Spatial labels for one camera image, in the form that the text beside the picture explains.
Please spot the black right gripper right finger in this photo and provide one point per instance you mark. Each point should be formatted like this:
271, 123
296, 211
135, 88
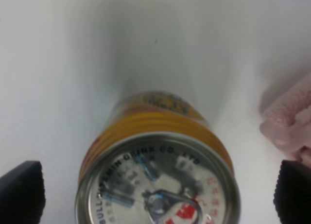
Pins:
292, 197

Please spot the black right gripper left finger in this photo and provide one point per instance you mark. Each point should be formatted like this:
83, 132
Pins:
22, 194

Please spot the gold Red Bull can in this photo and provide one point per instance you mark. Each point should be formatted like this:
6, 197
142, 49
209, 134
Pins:
157, 162

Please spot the rolled pink towel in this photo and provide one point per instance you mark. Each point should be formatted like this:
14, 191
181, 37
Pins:
286, 123

